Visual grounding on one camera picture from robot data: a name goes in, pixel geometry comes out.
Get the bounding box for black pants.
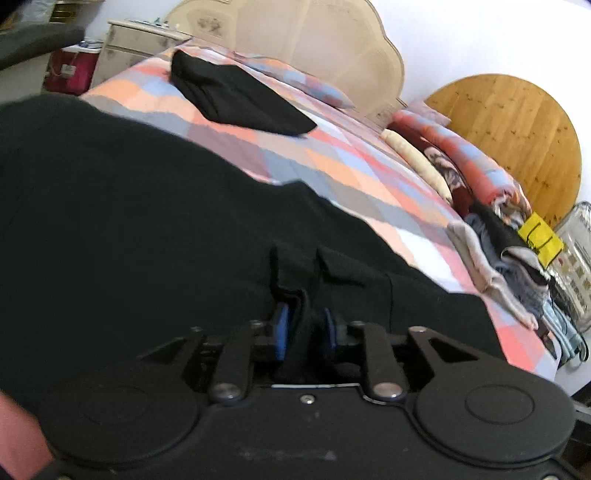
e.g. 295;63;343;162
0;93;506;407

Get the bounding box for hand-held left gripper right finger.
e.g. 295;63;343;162
322;307;505;403

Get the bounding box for folded plaid quilt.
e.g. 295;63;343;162
389;109;533;223

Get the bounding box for cream rolled blanket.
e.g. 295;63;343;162
380;128;452;205

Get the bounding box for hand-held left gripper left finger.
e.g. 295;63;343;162
137;301;296;406

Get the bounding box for stack of folded clothes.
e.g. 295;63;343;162
445;219;540;329

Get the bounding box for cream carved headboard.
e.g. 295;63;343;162
165;0;407;126

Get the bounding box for yellow tag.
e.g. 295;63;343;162
517;212;565;269

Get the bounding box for bed with plaid sheet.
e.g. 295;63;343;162
78;38;561;380

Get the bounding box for red box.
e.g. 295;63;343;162
43;43;100;96

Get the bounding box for round wooden tabletop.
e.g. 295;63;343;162
424;73;583;230

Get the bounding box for dark red blanket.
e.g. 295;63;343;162
414;134;477;219

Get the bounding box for pink pillow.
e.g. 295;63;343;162
406;99;452;126

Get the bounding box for cream nightstand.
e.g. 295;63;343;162
89;18;192;89

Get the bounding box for white folded garment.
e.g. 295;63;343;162
501;244;548;278

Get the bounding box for pile of clothes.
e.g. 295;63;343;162
464;213;561;326

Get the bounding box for plaid pillow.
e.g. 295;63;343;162
232;51;356;110

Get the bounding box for black folded fleece garment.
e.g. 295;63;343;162
470;202;551;283

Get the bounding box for clear plastic container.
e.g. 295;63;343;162
549;200;591;334

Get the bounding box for black cable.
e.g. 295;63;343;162
544;295;589;367

